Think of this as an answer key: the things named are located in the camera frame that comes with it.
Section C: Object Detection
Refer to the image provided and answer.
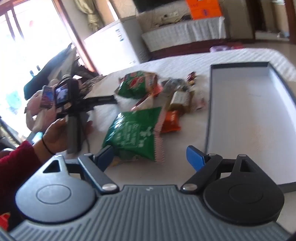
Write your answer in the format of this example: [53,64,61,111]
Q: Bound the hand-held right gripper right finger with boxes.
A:
[180,146,258,194]

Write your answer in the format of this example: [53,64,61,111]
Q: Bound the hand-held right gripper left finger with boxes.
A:
[43,146,119,193]

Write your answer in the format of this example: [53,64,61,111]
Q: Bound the green shrimp snack bag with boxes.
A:
[102,107,166,166]
[115,71,159,100]

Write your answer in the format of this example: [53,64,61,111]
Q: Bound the orange snack packet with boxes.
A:
[161,111,181,133]

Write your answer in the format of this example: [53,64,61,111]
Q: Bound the pink clear packet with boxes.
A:
[195,93,207,110]

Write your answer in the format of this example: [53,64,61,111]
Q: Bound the bread bun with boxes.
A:
[169,91,193,113]

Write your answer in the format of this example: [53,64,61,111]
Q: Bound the long red snack packet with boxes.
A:
[131,85,162,112]

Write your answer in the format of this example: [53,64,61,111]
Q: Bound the grey shallow box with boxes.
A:
[205,61,296,193]

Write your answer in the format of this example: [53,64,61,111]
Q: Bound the person's left forearm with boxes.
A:
[0,137,56,232]

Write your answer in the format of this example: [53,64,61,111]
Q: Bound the person's left hand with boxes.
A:
[42,117,70,156]

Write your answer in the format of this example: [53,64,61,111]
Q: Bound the dark clothes pile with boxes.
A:
[24,43,80,100]

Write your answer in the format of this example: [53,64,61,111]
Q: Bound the pink cloth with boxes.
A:
[25,91,55,132]

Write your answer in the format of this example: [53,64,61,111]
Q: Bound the black wrist band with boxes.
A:
[42,137,55,155]

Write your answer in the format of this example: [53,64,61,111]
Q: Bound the white chest freezer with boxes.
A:
[84,19,151,75]

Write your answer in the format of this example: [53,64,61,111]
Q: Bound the beige curtain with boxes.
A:
[74,0,102,32]

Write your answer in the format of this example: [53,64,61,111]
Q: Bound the cloth covered tv cabinet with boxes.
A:
[142,16,227,52]

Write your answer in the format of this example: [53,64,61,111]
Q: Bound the black television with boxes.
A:
[134,0,185,13]

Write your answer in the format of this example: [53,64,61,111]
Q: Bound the orange cardboard box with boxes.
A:
[186,0,223,20]

